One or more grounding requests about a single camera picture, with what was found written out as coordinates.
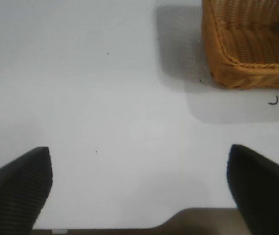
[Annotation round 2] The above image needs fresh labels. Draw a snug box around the small black thread piece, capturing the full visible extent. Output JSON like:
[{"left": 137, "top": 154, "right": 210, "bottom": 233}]
[{"left": 267, "top": 95, "right": 279, "bottom": 106}]

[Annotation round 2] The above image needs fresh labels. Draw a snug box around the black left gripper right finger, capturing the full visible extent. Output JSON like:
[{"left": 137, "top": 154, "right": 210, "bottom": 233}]
[{"left": 226, "top": 143, "right": 279, "bottom": 235}]

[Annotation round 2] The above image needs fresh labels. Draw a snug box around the brown woven wicker basket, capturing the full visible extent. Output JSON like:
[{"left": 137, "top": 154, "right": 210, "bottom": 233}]
[{"left": 201, "top": 0, "right": 279, "bottom": 90}]

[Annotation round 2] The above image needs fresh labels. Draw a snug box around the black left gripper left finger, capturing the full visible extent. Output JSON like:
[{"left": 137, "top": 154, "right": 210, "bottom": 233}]
[{"left": 0, "top": 146, "right": 55, "bottom": 235}]

